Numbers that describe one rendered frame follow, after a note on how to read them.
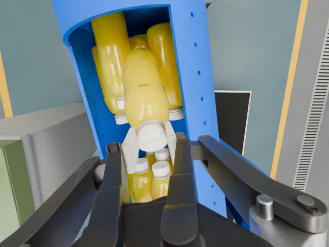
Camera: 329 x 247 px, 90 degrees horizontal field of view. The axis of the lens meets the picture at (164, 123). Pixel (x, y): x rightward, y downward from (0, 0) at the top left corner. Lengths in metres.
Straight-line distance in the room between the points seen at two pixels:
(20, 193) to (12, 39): 1.40
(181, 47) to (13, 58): 1.67
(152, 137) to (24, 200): 0.52
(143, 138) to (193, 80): 0.13
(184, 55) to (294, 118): 1.86
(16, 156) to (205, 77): 0.53
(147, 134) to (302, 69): 1.91
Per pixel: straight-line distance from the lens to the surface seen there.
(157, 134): 0.20
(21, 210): 0.67
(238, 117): 1.54
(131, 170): 0.17
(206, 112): 0.30
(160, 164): 0.38
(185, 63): 0.27
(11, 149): 0.60
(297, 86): 2.02
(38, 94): 1.75
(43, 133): 0.73
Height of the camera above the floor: 1.48
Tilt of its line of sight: 76 degrees down
